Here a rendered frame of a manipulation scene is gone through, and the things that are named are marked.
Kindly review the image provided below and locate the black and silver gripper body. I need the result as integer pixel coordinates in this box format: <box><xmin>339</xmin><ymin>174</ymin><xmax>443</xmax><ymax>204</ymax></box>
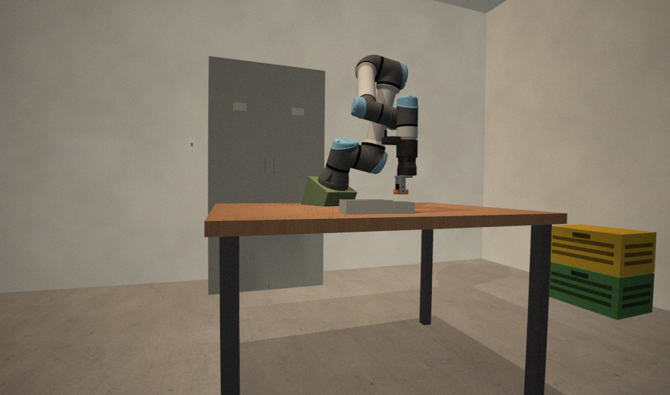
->
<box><xmin>382</xmin><ymin>126</ymin><xmax>418</xmax><ymax>176</ymax></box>

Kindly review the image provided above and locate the beige three-compartment bin rack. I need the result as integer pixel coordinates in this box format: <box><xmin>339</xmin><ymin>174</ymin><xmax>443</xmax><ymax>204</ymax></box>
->
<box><xmin>339</xmin><ymin>199</ymin><xmax>415</xmax><ymax>214</ymax></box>

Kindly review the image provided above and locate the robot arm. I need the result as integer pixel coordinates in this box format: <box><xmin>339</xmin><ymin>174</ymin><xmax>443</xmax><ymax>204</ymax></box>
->
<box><xmin>318</xmin><ymin>55</ymin><xmax>418</xmax><ymax>191</ymax></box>

